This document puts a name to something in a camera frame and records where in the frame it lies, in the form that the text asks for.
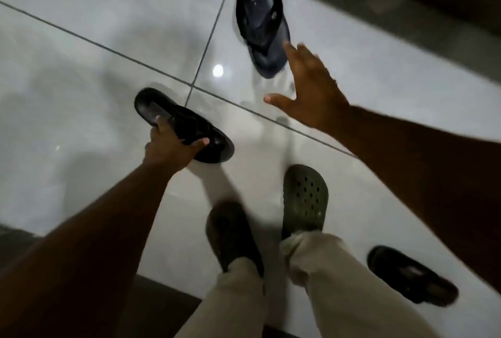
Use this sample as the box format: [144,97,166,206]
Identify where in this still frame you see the person's right forearm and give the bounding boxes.
[319,105,501,284]

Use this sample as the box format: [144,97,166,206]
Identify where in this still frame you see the dark green clog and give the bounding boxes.
[281,164,329,240]
[205,201,265,278]

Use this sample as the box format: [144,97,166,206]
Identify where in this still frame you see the beige trouser leg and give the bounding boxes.
[278,231,441,338]
[174,257,269,338]

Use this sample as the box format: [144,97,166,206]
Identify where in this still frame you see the beige right trouser leg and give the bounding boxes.
[278,231,441,338]

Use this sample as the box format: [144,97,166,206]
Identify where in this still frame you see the person's left forearm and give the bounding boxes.
[0,153,185,338]

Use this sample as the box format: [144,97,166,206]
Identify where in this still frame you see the person's right hand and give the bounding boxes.
[264,41,351,132]

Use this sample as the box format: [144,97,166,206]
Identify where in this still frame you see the dark green left clog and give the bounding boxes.
[205,201,265,278]

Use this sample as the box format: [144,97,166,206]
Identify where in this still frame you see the dark green right clog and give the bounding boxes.
[281,164,329,240]

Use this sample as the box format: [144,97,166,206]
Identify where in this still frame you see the person's left hand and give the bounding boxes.
[144,115,211,173]

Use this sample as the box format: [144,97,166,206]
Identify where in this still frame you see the beige left trouser leg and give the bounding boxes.
[174,257,269,338]

